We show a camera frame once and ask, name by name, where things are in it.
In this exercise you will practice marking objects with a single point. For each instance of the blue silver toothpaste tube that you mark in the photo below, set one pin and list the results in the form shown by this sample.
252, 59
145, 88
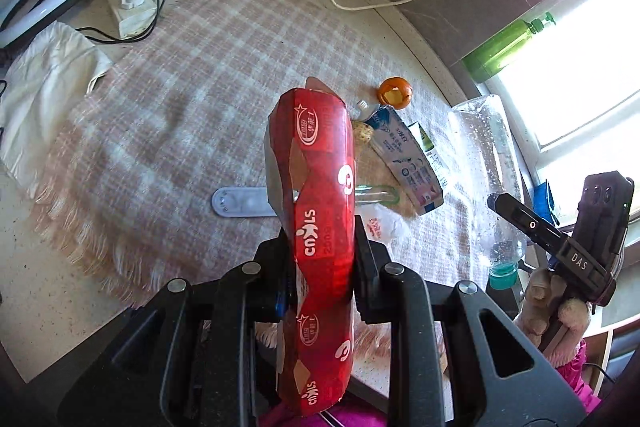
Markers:
394, 143

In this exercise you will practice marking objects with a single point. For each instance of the right hand white glove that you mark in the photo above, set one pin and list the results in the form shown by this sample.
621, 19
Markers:
541, 300

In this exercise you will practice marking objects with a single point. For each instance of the white milk carton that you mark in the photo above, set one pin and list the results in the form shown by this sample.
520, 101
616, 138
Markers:
437, 164

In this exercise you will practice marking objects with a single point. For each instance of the pink checkered cloth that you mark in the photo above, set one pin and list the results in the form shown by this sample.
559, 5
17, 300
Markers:
126, 188

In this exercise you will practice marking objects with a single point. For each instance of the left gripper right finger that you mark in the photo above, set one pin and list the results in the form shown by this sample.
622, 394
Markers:
388, 292

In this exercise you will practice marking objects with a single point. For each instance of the pink right sleeve forearm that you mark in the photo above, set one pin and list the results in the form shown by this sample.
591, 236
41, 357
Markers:
571, 372

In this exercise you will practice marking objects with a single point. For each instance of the red cardboard box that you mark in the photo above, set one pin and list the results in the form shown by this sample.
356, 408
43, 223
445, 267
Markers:
310, 174

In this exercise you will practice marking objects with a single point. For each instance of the crumpled clear plastic bag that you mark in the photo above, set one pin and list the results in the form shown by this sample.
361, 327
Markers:
378, 222

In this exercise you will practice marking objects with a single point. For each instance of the clear plastic bottle teal cap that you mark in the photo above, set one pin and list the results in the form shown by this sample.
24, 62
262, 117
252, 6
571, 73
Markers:
488, 156

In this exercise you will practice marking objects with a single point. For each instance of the green glass tube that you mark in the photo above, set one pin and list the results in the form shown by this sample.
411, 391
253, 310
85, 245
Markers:
377, 194

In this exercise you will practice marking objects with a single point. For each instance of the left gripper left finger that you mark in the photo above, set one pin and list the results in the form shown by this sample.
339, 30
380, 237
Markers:
239, 370

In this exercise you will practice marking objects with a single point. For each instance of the white cloth bag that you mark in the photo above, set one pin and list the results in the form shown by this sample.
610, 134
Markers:
56, 71

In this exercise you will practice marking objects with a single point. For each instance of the green soap bottle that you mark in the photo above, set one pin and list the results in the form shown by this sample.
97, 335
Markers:
492, 56

